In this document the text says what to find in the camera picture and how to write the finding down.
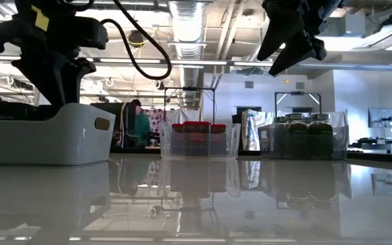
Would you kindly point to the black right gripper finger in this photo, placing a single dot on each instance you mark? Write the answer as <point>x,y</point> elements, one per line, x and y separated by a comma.
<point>279,30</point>
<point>299,52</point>

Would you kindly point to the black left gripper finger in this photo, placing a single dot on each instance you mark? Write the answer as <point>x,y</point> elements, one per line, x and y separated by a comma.
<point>77,81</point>
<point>36,85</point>

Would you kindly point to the black computer monitor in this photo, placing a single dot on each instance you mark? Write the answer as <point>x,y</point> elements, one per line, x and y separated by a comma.
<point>114,119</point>

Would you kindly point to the white plastic bin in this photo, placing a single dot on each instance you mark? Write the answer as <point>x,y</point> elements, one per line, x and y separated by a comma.
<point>46,143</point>

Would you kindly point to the round dark ceiling fixture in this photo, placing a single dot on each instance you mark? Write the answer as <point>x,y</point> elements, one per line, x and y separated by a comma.
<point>136,38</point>

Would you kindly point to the purple patterned cloth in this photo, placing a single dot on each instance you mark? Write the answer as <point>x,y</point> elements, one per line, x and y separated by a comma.
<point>157,119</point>

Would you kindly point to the grey translucent plastic bin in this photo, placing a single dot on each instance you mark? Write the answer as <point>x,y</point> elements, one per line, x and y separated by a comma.
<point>305,149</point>

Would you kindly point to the grey computer monitor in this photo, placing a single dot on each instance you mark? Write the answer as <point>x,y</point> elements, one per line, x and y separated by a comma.
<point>381,117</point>

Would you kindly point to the clear plastic bin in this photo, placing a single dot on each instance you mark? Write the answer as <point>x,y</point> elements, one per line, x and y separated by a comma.
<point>199,146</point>

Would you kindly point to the left wrist camera yellow label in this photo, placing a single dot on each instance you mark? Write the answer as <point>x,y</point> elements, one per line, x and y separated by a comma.
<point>41,18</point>

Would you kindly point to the black metal frame rack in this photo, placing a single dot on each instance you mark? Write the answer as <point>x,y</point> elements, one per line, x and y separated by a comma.
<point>298,93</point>
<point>189,88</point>

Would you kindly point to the silver flexible duct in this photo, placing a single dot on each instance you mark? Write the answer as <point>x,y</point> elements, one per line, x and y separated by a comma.
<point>186,27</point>

